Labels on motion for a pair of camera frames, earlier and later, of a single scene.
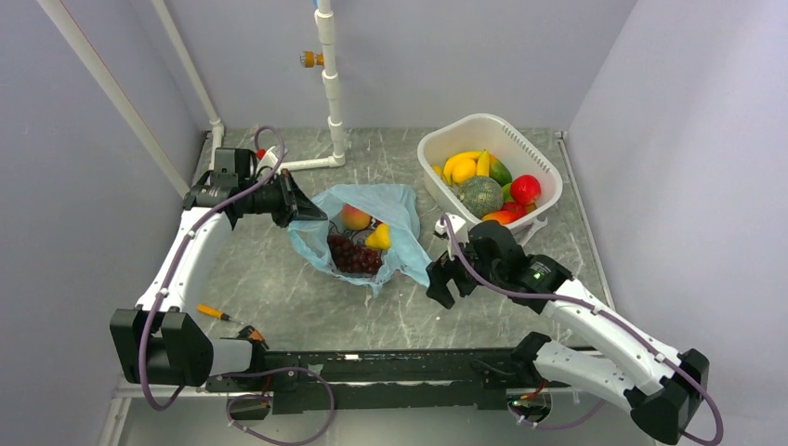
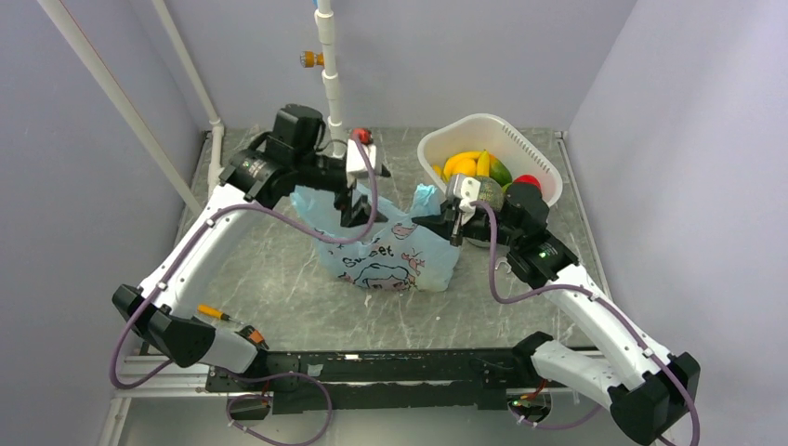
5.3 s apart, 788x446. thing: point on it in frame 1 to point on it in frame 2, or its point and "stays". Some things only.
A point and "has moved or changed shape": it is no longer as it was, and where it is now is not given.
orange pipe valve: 308,59 stays
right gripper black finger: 443,269 to 448,224
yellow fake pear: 464,169 stays
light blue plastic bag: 392,204 has moved or changed shape
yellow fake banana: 449,166 stays
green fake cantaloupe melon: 479,195 stays
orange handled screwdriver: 216,313 stays
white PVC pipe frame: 168,161 stays
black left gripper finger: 298,204 to 357,215
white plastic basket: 519,155 stays
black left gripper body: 268,200 to 320,172
